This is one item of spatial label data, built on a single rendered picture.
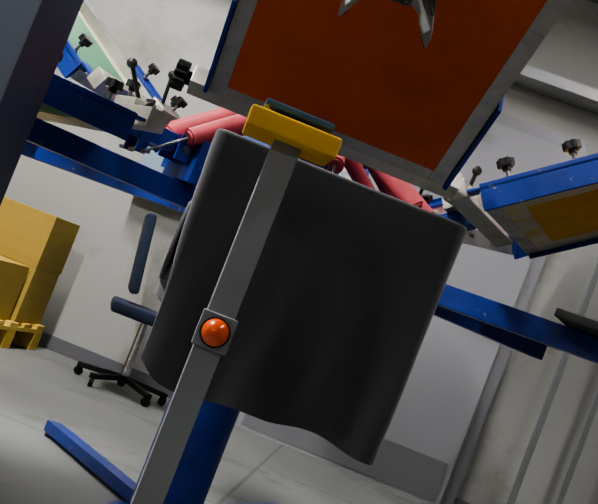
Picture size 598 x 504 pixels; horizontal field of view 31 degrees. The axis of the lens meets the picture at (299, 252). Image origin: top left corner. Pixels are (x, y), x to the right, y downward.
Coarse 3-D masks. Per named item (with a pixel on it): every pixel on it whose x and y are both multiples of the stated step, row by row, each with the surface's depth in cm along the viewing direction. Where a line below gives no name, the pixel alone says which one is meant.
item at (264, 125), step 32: (256, 128) 145; (288, 128) 144; (288, 160) 148; (320, 160) 151; (256, 192) 147; (256, 224) 147; (256, 256) 147; (224, 288) 147; (192, 352) 146; (224, 352) 145; (192, 384) 146; (192, 416) 146; (160, 448) 146; (160, 480) 146
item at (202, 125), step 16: (208, 112) 318; (224, 112) 302; (176, 128) 294; (192, 128) 284; (208, 128) 285; (224, 128) 288; (240, 128) 291; (192, 144) 285; (336, 160) 273; (352, 160) 328; (352, 176) 331; (384, 176) 293; (384, 192) 323; (400, 192) 290; (416, 192) 303
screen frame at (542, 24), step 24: (240, 0) 222; (552, 0) 202; (240, 24) 227; (552, 24) 206; (240, 48) 233; (528, 48) 212; (216, 72) 240; (504, 72) 219; (240, 96) 245; (480, 120) 231; (360, 144) 247; (456, 144) 239; (408, 168) 249
